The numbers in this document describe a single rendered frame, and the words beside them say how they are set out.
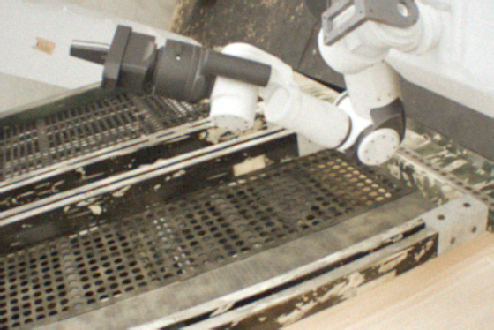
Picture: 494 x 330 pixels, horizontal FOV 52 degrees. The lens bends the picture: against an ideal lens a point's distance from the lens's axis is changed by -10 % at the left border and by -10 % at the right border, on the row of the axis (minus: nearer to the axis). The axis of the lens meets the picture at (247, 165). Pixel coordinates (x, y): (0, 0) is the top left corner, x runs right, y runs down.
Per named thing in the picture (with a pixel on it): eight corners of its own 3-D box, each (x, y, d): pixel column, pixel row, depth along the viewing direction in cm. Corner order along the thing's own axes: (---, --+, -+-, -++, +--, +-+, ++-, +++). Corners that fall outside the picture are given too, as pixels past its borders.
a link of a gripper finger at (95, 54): (71, 39, 77) (110, 48, 78) (69, 55, 79) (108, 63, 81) (68, 46, 76) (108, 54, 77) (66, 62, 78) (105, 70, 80)
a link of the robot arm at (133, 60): (122, 7, 80) (197, 24, 83) (112, 54, 87) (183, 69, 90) (104, 59, 72) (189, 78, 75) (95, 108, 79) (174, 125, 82)
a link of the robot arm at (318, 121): (267, 107, 94) (346, 142, 105) (286, 146, 87) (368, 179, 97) (304, 59, 90) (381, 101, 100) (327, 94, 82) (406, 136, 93)
